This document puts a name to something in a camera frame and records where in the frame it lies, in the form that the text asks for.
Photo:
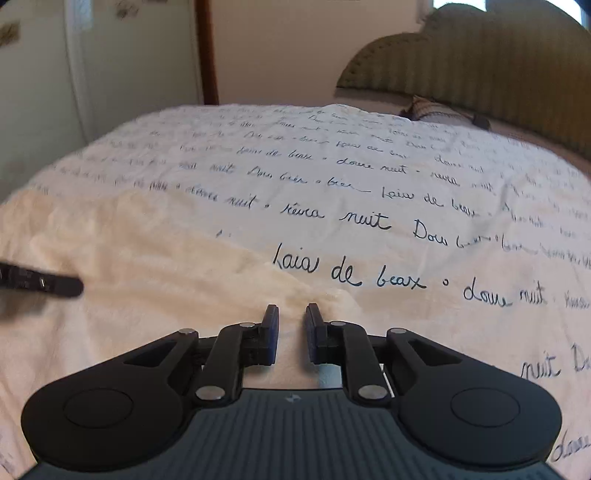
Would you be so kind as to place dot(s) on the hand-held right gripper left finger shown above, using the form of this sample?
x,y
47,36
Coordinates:
x,y
273,334

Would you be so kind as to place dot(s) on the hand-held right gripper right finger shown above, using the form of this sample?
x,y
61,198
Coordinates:
x,y
311,334

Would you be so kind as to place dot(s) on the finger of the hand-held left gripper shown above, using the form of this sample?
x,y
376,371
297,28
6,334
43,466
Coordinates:
x,y
41,281

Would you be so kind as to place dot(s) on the white script printed blanket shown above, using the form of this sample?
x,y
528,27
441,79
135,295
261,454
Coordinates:
x,y
369,175

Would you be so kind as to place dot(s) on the floral wardrobe door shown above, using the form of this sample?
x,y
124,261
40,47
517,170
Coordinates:
x,y
37,92

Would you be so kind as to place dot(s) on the patterned pillow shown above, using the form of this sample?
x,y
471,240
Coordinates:
x,y
434,110

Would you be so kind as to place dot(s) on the small black device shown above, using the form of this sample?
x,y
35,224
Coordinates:
x,y
481,121

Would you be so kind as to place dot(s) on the green padded headboard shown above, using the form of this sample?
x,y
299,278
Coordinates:
x,y
498,60

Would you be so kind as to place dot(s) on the window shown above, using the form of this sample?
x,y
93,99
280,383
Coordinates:
x,y
459,3

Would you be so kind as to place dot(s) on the brown wooden door frame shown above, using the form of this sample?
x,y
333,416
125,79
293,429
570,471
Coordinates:
x,y
207,50

